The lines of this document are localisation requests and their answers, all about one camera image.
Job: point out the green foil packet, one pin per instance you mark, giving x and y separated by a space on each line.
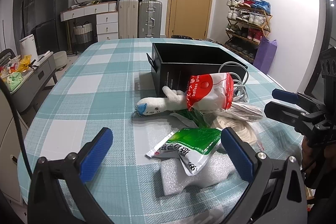
191 119

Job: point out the dark grey refrigerator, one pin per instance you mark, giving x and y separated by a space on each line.
50 32

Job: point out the yellow plastic bag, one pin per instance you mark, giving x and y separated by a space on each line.
24 63

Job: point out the white desk with drawers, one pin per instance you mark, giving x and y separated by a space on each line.
104 18

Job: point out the green white snack packet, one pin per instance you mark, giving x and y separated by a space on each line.
192 146

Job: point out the white foam block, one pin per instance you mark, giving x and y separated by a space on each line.
175 180

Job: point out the white plush airplane toy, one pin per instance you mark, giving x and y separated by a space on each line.
174 100

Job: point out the person's right hand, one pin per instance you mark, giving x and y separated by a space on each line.
307 156

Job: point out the white air purifier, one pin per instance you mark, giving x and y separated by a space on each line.
28 47

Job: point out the teal plaid tablecloth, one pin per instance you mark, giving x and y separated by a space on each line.
101 90

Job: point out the woven laundry basket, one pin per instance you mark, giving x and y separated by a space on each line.
83 36

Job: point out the round white stool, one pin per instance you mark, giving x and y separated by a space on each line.
60 59

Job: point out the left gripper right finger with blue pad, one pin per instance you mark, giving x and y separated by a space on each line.
275 191

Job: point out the red white balloon glue bag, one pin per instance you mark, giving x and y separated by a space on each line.
210 92

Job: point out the wooden shoe rack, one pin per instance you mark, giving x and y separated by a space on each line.
245 29

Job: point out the silver aluminium suitcase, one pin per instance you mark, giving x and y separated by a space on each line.
149 19

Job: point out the purple bag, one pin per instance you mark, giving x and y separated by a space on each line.
265 54

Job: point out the beige hard suitcase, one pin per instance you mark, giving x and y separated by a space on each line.
128 19

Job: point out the grey side cabinet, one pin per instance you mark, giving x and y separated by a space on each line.
34 82

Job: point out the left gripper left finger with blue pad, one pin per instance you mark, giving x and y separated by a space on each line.
47 203

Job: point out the green tissue pack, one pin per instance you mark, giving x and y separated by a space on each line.
13 80

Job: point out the black open storage box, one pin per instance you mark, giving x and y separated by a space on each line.
173 64

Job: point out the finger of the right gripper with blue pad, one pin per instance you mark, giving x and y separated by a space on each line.
300 99
288 115

